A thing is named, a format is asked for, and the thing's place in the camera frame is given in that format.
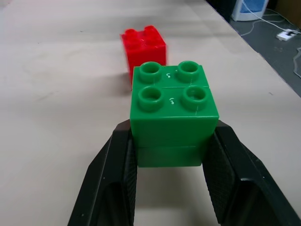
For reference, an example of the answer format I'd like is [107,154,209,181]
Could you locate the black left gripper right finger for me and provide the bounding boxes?
[202,120,301,226]

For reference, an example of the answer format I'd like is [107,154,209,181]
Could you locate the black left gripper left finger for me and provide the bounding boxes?
[67,119,138,226]

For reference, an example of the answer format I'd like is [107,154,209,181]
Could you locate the green studded building block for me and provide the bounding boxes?
[129,61,220,168]

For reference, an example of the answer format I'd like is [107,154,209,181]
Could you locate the red studded building block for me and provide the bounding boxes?
[120,25,168,83]

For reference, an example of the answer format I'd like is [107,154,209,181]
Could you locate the white power strip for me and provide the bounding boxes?
[276,28,298,42]

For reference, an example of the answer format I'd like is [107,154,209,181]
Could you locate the white plastic appliance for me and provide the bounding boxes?
[231,0,269,22]

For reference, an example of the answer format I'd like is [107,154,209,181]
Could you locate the grey cable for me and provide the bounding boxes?
[293,46,301,78]

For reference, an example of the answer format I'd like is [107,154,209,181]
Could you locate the white cable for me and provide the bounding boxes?
[240,0,292,37]

